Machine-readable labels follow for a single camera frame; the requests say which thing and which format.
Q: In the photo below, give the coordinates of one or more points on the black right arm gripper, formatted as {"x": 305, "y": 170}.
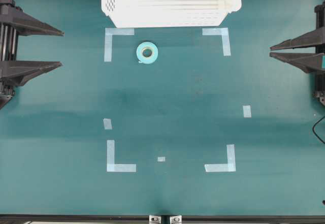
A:
{"x": 307, "y": 62}

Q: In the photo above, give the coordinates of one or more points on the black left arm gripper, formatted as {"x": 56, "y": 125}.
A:
{"x": 18, "y": 72}

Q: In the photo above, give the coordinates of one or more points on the light blue tape roll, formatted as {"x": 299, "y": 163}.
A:
{"x": 147, "y": 53}

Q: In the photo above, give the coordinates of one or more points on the small right tape strip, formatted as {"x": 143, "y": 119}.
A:
{"x": 246, "y": 111}

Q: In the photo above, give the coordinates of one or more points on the small tape strip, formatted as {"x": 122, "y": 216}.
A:
{"x": 107, "y": 122}
{"x": 246, "y": 111}

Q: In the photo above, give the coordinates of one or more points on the top right tape corner marker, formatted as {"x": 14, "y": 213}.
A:
{"x": 224, "y": 33}

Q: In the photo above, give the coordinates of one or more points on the tape corner marker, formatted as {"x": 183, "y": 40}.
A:
{"x": 230, "y": 166}
{"x": 112, "y": 166}
{"x": 109, "y": 33}
{"x": 224, "y": 33}

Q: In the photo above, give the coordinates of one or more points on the top left tape corner marker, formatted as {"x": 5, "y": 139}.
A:
{"x": 109, "y": 33}

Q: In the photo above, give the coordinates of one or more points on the small left tape strip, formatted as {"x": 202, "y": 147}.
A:
{"x": 107, "y": 122}

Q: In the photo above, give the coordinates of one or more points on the white perforated plastic basket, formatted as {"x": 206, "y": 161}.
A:
{"x": 168, "y": 13}

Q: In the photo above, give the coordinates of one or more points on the bottom right tape corner marker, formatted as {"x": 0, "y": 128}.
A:
{"x": 230, "y": 166}

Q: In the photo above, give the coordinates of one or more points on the bottom left tape corner marker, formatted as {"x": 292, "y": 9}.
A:
{"x": 112, "y": 166}

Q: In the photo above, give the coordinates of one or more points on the tiny centre tape square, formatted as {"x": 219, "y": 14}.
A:
{"x": 161, "y": 159}

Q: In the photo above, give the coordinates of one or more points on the right metal table bracket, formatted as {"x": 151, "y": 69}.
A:
{"x": 177, "y": 219}

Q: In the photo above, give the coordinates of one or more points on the metal table bracket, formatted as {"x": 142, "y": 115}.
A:
{"x": 154, "y": 219}
{"x": 177, "y": 219}

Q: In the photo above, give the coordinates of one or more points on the left metal table bracket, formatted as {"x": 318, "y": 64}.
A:
{"x": 154, "y": 219}

